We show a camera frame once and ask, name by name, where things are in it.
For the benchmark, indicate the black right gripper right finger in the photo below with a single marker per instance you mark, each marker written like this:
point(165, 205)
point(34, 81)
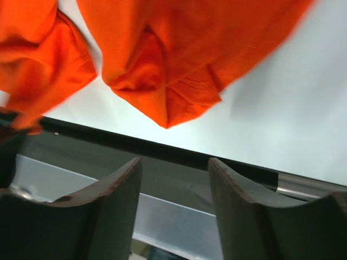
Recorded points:
point(257, 223)

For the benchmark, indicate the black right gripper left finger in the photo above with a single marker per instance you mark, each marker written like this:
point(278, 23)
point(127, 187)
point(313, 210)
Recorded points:
point(96, 222)

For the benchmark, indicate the orange t-shirt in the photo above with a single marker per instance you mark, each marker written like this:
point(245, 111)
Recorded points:
point(168, 59)

